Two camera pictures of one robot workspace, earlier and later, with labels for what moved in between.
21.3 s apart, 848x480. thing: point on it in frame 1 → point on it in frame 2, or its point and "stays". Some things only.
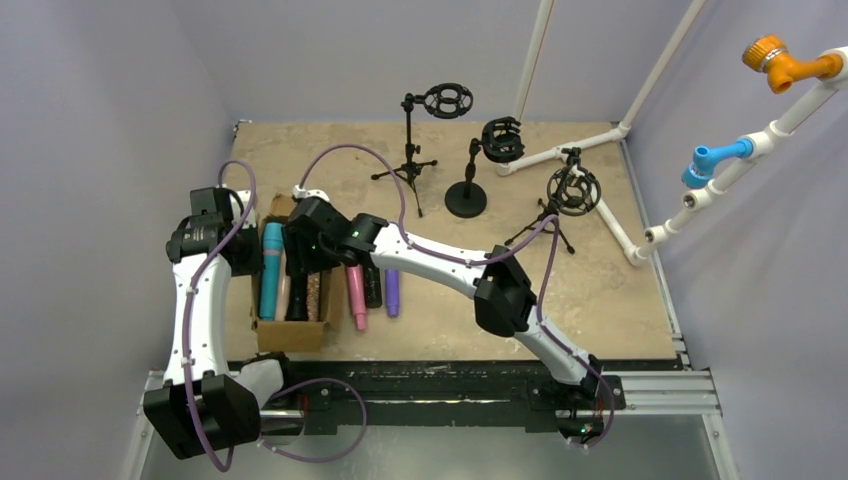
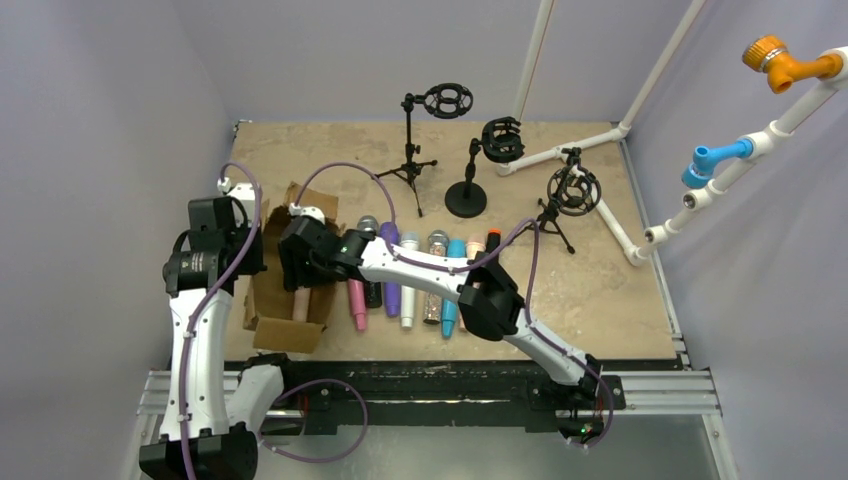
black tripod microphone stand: [447, 100] stays
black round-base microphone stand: [501, 142] stays
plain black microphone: [297, 301] → [493, 239]
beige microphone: [284, 292] → [473, 245]
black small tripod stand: [572, 191] stays
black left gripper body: [247, 250] stays
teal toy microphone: [270, 270] → [455, 248]
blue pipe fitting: [699, 173] stays
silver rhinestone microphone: [313, 296] → [433, 305]
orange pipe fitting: [769, 54] stays
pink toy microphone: [357, 290] stays
